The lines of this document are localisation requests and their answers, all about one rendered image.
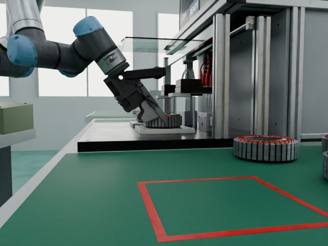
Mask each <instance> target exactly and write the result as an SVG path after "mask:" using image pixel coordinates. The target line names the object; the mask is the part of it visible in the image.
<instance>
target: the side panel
mask: <svg viewBox="0 0 328 246"><path fill-rule="evenodd" d="M326 134H328V11H319V10H305V7H300V8H298V7H292V8H291V9H290V33H289V67H288V101H287V137H291V138H294V139H295V140H297V141H298V142H299V146H312V145H322V137H323V136H325V135H326Z"/></svg>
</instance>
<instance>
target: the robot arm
mask: <svg viewBox="0 0 328 246"><path fill-rule="evenodd" d="M44 2H45V0H5V3H6V6H7V10H8V14H9V18H10V22H9V25H8V29H7V32H6V36H3V37H1V38H0V76H1V77H13V78H25V77H28V76H29V75H31V74H32V72H33V71H34V68H35V67H36V68H46V69H53V70H58V71H59V72H60V73H61V74H62V75H65V76H66V77H68V78H74V77H76V76H78V75H79V74H80V73H82V72H83V71H84V70H85V69H86V68H87V67H88V66H89V65H90V64H91V63H92V62H93V61H95V63H96V64H97V65H98V67H99V68H100V69H101V71H102V72H103V73H104V74H105V75H108V76H107V78H105V79H104V80H103V81H104V83H105V84H106V85H107V87H108V88H109V90H110V91H111V92H112V94H113V95H114V98H115V99H116V100H117V101H118V104H120V106H122V107H123V109H124V110H125V111H126V112H127V113H129V112H131V111H132V110H135V109H136V108H137V107H139V108H140V112H139V114H138V116H137V118H138V119H139V120H142V121H143V122H144V123H147V122H149V121H152V120H155V119H157V118H161V120H162V121H163V122H164V124H165V125H166V126H168V120H167V116H166V115H165V114H164V112H163V111H162V110H161V108H160V107H159V105H158V104H157V103H156V101H155V100H154V99H153V97H152V96H151V95H150V93H149V92H148V90H147V89H146V87H145V86H144V85H143V84H142V82H141V79H150V78H154V79H160V78H162V77H163V76H165V75H166V70H165V67H159V66H155V67H153V68H148V69H138V70H128V71H125V70H126V69H127V68H128V67H129V66H130V64H129V63H128V62H126V58H125V56H124V55H123V54H122V52H121V51H120V49H119V48H118V47H117V45H116V44H115V43H114V41H113V40H112V38H111V37H110V36H109V34H108V33H107V31H106V30H105V28H104V27H103V26H102V25H101V24H100V22H99V21H98V20H97V18H96V17H94V16H88V17H85V18H83V19H82V20H80V21H79V22H78V23H76V25H75V26H74V28H73V33H74V34H75V37H77V38H76V39H75V40H74V41H73V42H72V43H71V44H65V43H60V42H55V41H48V40H47V39H46V36H45V32H44V28H43V25H42V21H41V17H40V15H41V11H42V8H43V5H44ZM119 76H122V77H123V79H119Z"/></svg>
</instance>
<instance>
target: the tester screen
mask: <svg viewBox="0 0 328 246"><path fill-rule="evenodd" d="M193 1H194V0H191V2H190V0H180V25H181V24H182V23H183V22H184V20H185V19H186V18H187V17H188V16H189V6H190V5H191V4H192V3H193ZM185 11H186V17H185V18H184V20H183V13H184V12H185ZM188 22H189V20H188ZM188 22H187V23H188ZM187 23H186V24H187ZM186 24H185V25H186ZM185 25H184V26H185ZM184 26H183V27H184ZM183 27H182V28H183ZM180 30H181V28H180Z"/></svg>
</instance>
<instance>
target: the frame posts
mask: <svg viewBox="0 0 328 246"><path fill-rule="evenodd" d="M270 28H271V15H257V16H256V17H255V25H254V29H253V44H252V92H251V135H261V136H262V135H265V136H267V135H268V109H269V68H270ZM229 50H230V13H229V12H217V13H216V14H215V15H213V67H212V138H215V139H220V138H223V139H228V116H229ZM168 58H169V57H164V58H163V67H165V70H166V75H165V76H163V85H165V84H171V66H170V67H167V66H166V60H167V59H168ZM191 68H193V62H187V64H185V70H186V69H189V70H190V69H191ZM163 112H164V113H166V114H171V99H163Z"/></svg>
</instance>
